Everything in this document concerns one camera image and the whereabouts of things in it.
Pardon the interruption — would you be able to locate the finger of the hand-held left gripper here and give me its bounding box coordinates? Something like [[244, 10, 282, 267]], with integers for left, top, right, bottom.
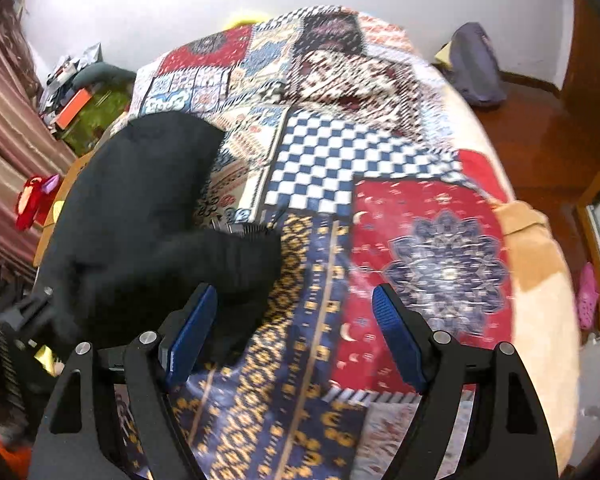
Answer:
[[1, 286, 56, 333]]

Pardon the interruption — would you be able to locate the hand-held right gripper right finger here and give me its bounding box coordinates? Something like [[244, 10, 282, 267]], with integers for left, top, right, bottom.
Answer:
[[371, 283, 559, 480]]

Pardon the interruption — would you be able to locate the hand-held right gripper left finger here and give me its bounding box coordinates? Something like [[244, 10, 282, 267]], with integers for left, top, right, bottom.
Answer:
[[27, 282, 219, 480]]

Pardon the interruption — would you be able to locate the black garment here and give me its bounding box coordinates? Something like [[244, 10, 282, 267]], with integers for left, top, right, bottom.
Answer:
[[35, 110, 283, 376]]

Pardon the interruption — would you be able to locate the red plush toy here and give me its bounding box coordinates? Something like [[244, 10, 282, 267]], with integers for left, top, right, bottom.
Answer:
[[14, 175, 61, 231]]

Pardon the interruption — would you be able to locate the beige blanket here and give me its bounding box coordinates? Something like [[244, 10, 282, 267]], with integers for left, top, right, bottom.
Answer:
[[410, 50, 581, 480]]

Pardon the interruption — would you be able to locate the patchwork printed blanket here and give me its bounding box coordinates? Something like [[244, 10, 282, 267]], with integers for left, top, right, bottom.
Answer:
[[115, 5, 518, 480]]

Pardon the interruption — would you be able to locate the striped brown curtain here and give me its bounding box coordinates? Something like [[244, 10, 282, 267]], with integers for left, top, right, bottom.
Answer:
[[0, 0, 78, 281]]

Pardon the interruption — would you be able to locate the pink shoe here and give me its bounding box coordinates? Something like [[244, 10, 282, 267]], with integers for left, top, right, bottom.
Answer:
[[577, 262, 600, 330]]

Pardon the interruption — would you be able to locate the orange box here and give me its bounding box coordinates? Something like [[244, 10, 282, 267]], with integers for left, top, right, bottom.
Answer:
[[54, 89, 93, 131]]

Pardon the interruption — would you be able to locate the green box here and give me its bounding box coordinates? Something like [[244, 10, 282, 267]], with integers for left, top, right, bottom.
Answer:
[[62, 80, 133, 156]]

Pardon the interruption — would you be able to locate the blue-grey backpack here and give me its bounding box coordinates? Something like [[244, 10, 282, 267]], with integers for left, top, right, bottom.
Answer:
[[447, 22, 507, 108]]

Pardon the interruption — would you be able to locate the wooden door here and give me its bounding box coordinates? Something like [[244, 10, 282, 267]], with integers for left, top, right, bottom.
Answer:
[[562, 0, 600, 201]]

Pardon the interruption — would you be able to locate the yellow curved object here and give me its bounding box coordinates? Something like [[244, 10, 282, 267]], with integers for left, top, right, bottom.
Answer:
[[225, 10, 268, 28]]

